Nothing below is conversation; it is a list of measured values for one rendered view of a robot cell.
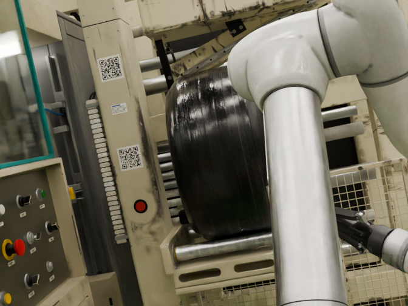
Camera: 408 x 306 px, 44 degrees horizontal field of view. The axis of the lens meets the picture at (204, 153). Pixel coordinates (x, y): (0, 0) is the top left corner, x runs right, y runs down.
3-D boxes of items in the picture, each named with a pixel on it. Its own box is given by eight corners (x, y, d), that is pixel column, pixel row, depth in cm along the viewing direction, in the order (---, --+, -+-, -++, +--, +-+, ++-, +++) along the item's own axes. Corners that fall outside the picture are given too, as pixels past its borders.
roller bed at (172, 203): (156, 230, 204) (140, 157, 203) (163, 222, 219) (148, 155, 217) (204, 221, 202) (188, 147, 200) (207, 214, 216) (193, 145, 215)
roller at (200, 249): (173, 246, 160) (176, 260, 160) (170, 249, 156) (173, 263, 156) (283, 226, 156) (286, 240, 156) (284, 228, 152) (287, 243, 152)
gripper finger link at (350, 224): (363, 238, 123) (363, 234, 122) (325, 220, 131) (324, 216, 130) (372, 229, 125) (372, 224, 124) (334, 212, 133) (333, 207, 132)
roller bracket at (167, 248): (166, 277, 153) (159, 245, 152) (184, 243, 192) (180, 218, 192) (176, 275, 153) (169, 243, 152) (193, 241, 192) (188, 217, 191)
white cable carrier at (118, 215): (116, 244, 167) (85, 101, 164) (121, 240, 172) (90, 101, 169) (129, 241, 166) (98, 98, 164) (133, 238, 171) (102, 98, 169)
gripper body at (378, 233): (380, 241, 116) (345, 226, 123) (382, 266, 121) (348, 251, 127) (397, 222, 120) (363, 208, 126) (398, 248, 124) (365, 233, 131)
